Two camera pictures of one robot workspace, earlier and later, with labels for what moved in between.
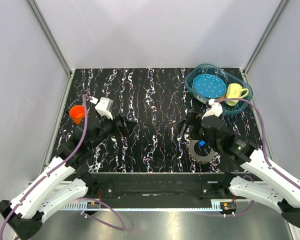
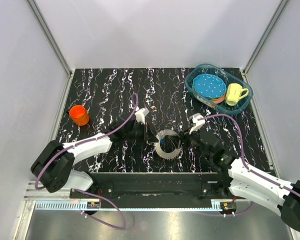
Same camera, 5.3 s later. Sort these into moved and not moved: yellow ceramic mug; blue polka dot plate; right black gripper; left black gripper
Moved: right black gripper; left black gripper
Not moved: blue polka dot plate; yellow ceramic mug
